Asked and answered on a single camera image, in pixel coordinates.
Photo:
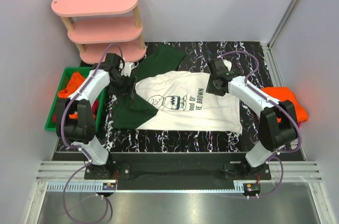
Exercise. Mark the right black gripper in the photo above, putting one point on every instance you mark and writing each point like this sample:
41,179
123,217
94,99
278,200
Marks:
213,88

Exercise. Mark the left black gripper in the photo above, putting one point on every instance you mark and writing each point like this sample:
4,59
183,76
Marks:
126,89

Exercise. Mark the white and green t-shirt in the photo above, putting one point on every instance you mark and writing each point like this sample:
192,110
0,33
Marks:
172,100

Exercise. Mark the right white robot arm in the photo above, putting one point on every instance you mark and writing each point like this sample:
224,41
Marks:
278,124

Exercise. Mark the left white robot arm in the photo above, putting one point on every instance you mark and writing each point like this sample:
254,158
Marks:
75,121

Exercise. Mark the magenta t-shirt in bin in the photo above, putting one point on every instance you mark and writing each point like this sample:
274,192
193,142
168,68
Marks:
94,108

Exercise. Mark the orange t-shirt in bin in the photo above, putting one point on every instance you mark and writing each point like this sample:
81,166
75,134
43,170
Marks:
73,84

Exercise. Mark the orange folded t-shirt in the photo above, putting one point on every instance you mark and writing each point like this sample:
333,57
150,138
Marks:
285,93

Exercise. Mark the pink three-tier wooden shelf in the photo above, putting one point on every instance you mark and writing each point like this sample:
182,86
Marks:
96,25

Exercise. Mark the green plastic bin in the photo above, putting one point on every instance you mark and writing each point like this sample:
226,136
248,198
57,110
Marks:
68,71

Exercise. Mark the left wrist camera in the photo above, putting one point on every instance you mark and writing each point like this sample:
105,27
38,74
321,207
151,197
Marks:
127,69

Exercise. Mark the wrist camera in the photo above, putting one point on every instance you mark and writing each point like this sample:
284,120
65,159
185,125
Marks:
127,69
228,64

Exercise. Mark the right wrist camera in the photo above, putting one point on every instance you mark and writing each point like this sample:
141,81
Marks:
228,64

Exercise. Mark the aluminium corner frame post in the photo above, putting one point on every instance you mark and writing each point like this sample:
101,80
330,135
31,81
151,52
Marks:
288,12

